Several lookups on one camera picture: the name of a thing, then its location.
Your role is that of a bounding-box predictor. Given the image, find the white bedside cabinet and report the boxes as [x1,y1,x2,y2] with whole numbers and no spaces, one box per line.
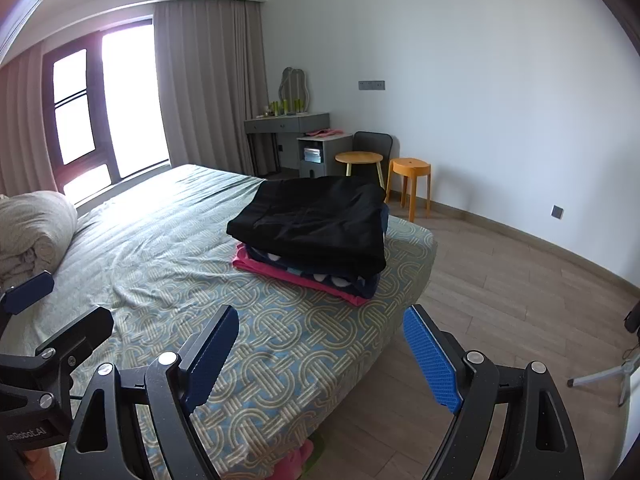
[297,132,354,180]

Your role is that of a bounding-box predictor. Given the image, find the wavy edged mirror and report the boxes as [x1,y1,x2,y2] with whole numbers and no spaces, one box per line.
[277,66,314,114]

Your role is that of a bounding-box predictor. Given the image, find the orange plastic stool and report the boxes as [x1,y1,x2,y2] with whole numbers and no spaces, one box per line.
[385,157,432,223]

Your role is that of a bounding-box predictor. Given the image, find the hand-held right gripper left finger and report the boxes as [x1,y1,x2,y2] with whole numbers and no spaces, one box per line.
[59,304,241,480]

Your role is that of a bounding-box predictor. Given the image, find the grey dressing table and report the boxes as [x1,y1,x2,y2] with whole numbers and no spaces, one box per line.
[244,112,331,177]

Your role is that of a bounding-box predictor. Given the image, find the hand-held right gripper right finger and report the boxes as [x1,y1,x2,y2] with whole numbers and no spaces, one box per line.
[402,304,585,480]

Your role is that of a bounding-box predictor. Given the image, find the pink garment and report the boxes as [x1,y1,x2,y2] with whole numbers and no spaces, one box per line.
[232,242,372,307]

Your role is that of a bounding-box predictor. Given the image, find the black chair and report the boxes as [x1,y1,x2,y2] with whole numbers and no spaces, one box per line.
[351,131,394,187]

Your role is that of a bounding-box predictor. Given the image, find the grey beige curtain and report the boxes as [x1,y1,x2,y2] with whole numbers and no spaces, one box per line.
[152,0,274,179]
[0,42,59,199]

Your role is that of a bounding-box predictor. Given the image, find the navy polka dot garment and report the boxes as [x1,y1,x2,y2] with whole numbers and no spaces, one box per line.
[244,204,391,299]

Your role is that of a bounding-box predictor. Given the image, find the pink slipper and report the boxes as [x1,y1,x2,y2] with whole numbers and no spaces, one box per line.
[271,439,315,480]

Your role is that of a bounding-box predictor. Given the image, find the round wooden side table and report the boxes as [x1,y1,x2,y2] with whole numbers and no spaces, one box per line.
[334,151,385,189]

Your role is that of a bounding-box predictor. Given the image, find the dark framed window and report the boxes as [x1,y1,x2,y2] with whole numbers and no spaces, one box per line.
[42,18,171,202]

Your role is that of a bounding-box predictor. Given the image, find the folded patterned duvet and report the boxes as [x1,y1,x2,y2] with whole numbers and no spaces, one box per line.
[0,190,79,292]

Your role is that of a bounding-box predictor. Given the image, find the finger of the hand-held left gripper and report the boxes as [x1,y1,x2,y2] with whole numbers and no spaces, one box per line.
[0,270,55,332]
[0,305,116,411]

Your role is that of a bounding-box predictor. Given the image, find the black pants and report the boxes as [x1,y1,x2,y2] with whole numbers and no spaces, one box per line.
[226,176,389,277]

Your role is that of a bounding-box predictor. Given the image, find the white tripod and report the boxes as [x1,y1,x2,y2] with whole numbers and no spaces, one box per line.
[567,300,640,407]

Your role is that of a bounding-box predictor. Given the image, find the bed with patterned blue sheet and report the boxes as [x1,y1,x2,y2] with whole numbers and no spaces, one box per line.
[0,162,437,480]

